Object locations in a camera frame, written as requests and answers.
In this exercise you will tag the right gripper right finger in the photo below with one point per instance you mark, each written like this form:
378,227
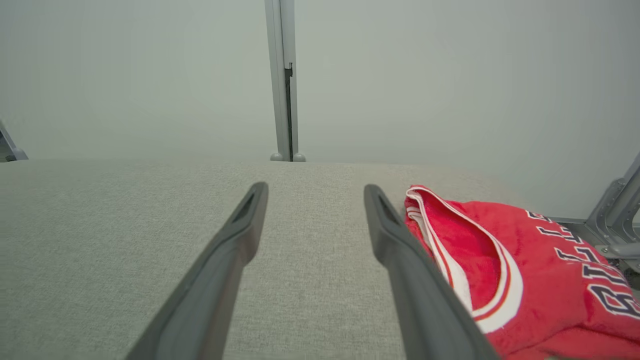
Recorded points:
420,295

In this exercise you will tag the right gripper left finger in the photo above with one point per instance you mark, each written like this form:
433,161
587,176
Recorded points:
210,290

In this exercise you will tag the red basketball jersey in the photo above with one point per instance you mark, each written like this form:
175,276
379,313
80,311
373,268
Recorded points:
540,280

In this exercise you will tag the grey metal bracket frame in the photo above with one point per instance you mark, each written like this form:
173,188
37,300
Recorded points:
612,220

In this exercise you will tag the grey post with black slot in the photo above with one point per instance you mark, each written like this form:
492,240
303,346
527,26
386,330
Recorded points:
280,75

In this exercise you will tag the grey metal frame post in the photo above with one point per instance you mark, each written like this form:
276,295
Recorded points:
9,150

